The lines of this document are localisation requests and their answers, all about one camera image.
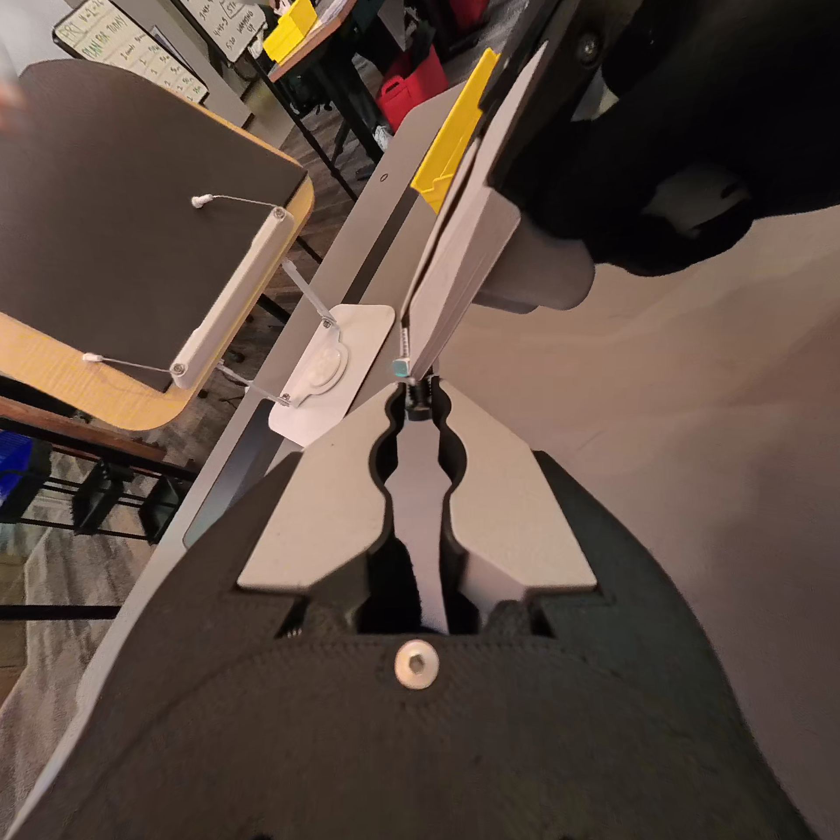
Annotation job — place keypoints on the yellow storage bin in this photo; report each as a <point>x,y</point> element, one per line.
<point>453,144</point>

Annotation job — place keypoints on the white folding stand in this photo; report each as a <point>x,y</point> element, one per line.
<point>361,341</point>

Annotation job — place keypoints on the blue storage bin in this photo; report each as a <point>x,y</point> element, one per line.
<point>14,466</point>

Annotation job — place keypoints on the small yellow bin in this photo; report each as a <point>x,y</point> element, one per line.
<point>289,33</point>

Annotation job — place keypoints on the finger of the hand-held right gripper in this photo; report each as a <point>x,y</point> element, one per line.
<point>459,197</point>
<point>472,262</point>

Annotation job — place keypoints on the steel hex bolt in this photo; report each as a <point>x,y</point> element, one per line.
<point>400,369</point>

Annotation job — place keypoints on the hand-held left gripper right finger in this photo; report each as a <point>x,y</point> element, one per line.
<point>518,518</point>

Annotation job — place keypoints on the whiteboard with handwriting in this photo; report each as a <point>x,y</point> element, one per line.
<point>223,26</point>
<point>131,52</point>

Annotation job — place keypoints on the person's right hand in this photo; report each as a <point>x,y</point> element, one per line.
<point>689,144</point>

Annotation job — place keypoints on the red tote basket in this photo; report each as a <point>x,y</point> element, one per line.
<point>413,92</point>

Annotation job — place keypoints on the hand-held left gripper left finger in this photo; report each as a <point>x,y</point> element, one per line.
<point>315,518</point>

